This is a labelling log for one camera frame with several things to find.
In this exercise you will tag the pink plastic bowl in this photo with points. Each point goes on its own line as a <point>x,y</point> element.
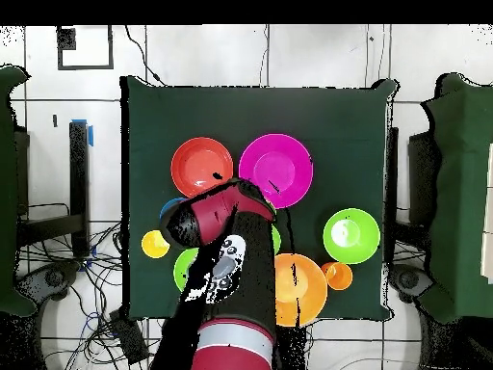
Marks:
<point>277,162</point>

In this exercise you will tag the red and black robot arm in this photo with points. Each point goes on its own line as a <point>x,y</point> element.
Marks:
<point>250,277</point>

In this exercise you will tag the red plastic bowl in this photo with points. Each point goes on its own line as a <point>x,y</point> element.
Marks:
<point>196,162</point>

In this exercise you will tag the blue plastic bowl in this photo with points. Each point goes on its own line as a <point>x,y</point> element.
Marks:
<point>169,204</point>

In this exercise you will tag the dark green table cloth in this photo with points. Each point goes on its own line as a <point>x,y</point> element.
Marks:
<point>250,115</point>

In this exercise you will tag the large green plastic bowl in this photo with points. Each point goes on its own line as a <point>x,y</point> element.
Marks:
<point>183,269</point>
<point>352,246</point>

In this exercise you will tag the large orange plastic bowl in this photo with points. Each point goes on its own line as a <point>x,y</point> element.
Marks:
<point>308,285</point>

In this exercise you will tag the yellow plastic cup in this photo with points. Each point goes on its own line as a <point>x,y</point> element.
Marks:
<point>152,246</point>

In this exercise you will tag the orange plastic cup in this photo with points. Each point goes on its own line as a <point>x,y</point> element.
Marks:
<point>339,277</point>

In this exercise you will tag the black metal stand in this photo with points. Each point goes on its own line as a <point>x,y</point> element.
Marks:
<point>392,192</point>
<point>79,185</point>

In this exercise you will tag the black chair base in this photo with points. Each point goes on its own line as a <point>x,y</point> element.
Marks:
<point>50,277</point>

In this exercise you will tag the green cloth side table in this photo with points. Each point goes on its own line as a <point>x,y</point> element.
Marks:
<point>462,192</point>
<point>7,192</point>

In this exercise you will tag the white box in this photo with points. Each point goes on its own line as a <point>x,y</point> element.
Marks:
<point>488,212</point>

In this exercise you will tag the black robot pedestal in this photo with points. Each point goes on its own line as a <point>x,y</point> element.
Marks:
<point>292,350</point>

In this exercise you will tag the black square floor frame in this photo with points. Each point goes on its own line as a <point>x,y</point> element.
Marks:
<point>65,38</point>

